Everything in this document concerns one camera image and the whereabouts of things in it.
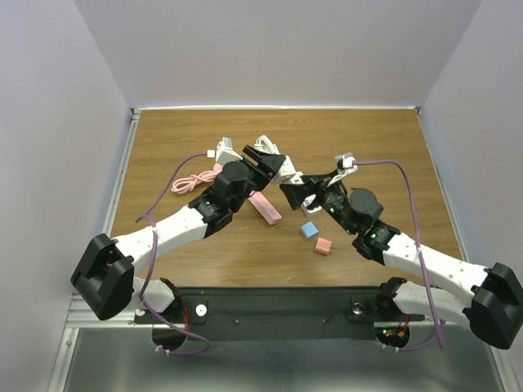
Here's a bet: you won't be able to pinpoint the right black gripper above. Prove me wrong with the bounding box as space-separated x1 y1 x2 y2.
280 169 357 235

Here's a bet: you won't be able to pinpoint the white cube socket adapter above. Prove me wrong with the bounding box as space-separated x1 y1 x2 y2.
302 194 322 217

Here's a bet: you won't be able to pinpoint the pink power strip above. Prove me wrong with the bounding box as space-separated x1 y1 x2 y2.
248 192 282 225

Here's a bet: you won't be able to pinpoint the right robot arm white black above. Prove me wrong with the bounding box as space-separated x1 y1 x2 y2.
280 175 522 350

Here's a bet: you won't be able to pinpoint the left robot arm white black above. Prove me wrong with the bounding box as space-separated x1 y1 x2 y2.
71 146 286 322

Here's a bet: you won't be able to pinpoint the white power strip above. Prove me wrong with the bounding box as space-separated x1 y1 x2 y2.
271 155 297 184

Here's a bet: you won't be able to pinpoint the blue usb charger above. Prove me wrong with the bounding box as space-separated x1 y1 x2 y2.
300 221 319 239

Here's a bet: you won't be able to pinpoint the pink usb charger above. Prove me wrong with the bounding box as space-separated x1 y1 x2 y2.
314 238 334 256

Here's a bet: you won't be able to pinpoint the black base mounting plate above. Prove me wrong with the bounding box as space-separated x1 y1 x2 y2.
134 287 434 343

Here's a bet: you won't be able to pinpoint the white power cord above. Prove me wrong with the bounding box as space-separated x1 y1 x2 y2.
253 135 281 156

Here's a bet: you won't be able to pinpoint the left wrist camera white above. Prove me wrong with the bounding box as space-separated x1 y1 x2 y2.
204 137 242 166

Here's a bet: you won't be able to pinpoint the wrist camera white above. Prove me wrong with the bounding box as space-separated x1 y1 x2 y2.
330 152 358 185
204 137 242 166

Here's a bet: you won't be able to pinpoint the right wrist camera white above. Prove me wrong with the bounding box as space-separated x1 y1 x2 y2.
330 152 358 185

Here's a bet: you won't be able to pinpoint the pink power cord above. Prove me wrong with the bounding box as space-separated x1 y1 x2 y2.
170 164 224 196

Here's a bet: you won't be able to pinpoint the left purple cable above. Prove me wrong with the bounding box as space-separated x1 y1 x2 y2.
135 150 212 356

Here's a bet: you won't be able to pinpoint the aluminium frame rail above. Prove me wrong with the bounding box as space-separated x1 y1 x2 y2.
65 293 144 328

